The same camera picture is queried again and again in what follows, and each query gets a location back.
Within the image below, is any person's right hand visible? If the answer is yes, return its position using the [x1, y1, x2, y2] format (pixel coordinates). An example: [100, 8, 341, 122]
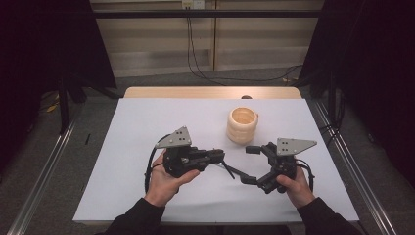
[276, 165, 316, 210]

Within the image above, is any white wall socket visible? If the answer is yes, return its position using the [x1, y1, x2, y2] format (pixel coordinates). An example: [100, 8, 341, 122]
[181, 0, 206, 10]

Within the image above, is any black wall cable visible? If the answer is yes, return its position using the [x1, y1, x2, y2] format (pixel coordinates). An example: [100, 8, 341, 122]
[186, 17, 229, 87]
[188, 17, 304, 83]

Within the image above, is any black curtain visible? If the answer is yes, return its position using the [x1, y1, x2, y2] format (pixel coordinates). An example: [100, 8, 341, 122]
[0, 0, 117, 167]
[297, 0, 415, 189]

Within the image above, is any black metal stand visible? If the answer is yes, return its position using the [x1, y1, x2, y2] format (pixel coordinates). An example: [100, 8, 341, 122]
[327, 70, 338, 129]
[58, 73, 122, 135]

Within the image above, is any left hand-held gripper black cable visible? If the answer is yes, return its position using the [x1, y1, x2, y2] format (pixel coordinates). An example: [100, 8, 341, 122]
[144, 133, 172, 194]

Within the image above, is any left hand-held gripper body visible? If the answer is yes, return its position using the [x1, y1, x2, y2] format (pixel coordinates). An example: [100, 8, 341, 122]
[155, 126, 213, 179]

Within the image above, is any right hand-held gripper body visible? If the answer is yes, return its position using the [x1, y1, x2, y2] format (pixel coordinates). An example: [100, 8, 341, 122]
[256, 137, 318, 195]

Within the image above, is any person's left hand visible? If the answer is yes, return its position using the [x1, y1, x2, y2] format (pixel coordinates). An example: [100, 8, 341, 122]
[144, 151, 201, 208]

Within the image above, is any thin black orange-tipped pencil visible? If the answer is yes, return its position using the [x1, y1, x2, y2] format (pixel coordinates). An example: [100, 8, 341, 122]
[220, 160, 236, 180]

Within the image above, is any aluminium rail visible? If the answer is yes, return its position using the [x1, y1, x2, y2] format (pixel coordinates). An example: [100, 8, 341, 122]
[312, 99, 398, 235]
[6, 106, 85, 235]

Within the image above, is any black floor cable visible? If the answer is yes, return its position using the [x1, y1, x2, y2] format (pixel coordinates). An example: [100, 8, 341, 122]
[319, 121, 343, 147]

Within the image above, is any black horizontal bar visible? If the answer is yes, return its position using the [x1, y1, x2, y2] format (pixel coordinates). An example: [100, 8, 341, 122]
[92, 9, 325, 20]

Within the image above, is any white table mat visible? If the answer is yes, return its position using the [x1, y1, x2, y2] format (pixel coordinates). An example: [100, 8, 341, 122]
[72, 97, 360, 225]

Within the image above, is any cream ribbed cup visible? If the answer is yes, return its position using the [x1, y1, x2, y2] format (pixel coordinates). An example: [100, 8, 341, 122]
[226, 106, 259, 145]

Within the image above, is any hand-held gripper black cable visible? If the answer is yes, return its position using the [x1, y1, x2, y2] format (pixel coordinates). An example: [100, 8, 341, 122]
[144, 133, 172, 194]
[294, 158, 316, 193]

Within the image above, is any right hand-held gripper black cable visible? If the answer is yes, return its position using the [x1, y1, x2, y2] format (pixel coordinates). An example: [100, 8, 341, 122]
[294, 158, 316, 193]

